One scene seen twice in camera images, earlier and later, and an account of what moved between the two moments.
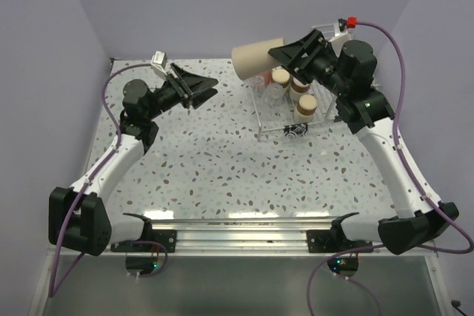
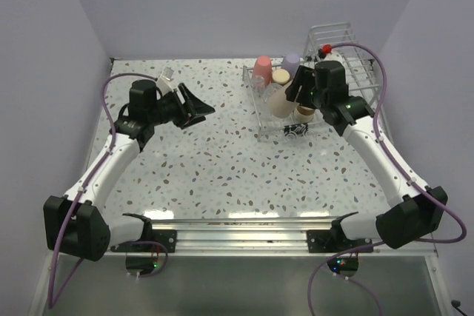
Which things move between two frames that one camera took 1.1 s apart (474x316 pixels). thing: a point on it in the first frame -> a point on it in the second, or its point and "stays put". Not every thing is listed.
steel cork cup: x=280 y=76 stays put
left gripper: x=190 y=88 -> x=191 y=107
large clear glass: x=274 y=95 stays put
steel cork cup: x=306 y=106 stays put
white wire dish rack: x=283 y=104 stays put
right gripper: x=291 y=56 -> x=302 y=77
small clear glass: x=258 y=85 stays put
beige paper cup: x=254 y=60 -> x=278 y=104
